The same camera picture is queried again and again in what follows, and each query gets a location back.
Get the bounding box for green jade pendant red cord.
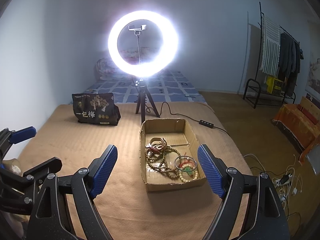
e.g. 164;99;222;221
178;151;197;176

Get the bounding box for blue bangle ring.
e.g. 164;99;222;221
174;155;198;171

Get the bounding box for red leather strap watch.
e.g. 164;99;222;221
146;137;168;154

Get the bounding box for gloved left hand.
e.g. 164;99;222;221
2;158;22;176

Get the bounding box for brown cardboard box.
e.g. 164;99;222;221
139;119;206;192

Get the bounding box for tan bed blanket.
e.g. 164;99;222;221
15;101;253;240

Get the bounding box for black printed snack bag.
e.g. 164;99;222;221
72;93;121;126

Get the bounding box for black clothes rack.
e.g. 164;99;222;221
242;8;304;109

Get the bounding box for black tripod stand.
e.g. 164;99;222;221
132;78;160;123

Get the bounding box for orange cloth covered furniture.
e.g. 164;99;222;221
272;94;319;164

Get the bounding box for folded floral quilt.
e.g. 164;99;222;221
93;57;118;81

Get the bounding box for yellow box on rack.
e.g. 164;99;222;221
265;76;284;96

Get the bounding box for striped hanging towel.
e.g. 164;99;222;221
260;14;280;76

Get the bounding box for dark hanging clothes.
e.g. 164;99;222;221
278;33;304;96

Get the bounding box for phone holder clamp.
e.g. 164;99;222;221
128;24;146;36

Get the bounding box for cream bead bracelet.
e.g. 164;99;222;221
177;163;200;183

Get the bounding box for black light power cable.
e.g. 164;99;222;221
146;101;232;137

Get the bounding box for brown wooden bead necklace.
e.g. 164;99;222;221
145;146;182;181

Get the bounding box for white cables on floor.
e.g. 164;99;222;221
243;153;304;221

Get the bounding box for landscape wall painting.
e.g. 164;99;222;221
306;52;320;100

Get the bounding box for white ring light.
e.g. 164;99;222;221
107;10;180;78

